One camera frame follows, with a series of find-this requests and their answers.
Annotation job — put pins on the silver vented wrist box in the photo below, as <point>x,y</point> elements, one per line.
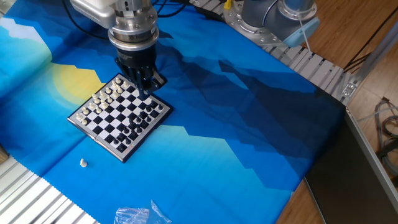
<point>93,14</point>

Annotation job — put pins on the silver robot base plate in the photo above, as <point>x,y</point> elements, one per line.
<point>236,23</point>

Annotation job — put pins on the white chess rook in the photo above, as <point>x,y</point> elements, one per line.
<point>117,80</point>
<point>79,117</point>

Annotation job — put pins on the white chess knight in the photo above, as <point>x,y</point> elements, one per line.
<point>85,111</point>
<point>113,84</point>

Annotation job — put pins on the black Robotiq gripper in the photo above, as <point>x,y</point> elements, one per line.
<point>136,60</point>

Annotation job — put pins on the white chess bishop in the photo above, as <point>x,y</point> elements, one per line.
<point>91,105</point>
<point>108,90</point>

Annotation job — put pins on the aluminium frame beam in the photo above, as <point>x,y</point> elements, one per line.
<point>376,54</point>

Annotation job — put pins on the white chess pawn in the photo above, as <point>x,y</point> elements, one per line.
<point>84,122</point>
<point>83,162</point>
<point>125,84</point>
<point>119,90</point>
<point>98,110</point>
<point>109,99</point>
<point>104,105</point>
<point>115,94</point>

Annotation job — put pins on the blue mountain print cloth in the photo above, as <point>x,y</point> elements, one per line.
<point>202,155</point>

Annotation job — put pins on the black chess pawn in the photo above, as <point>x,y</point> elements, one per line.
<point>143,114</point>
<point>115,141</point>
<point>148,109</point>
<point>153,104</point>
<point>138,119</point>
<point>126,130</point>
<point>121,136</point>
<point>132,125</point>

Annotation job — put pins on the black chess rook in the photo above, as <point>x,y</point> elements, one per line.
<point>121,147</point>
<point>160,107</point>

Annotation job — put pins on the black chess king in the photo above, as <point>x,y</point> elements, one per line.
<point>138,129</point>

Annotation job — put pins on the yellow plastic object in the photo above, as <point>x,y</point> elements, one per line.
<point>228,3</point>

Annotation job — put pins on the aluminium corner bracket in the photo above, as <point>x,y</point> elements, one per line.
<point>349,89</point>

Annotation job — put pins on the black chess knight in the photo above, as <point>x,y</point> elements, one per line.
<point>128,141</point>

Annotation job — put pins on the clear plastic zip bag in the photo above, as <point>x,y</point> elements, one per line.
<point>136,216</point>

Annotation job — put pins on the white chess king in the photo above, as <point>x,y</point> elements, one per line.
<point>96,99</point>

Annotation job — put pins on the white chess queen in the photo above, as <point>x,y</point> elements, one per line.
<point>102,95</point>

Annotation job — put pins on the black aluminium framed panel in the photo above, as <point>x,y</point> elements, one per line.
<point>348,180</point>

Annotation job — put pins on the black chess bishop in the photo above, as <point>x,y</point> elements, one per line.
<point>133,135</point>
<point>148,119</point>

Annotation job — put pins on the black white folding chessboard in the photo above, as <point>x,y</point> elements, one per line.
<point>119,114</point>

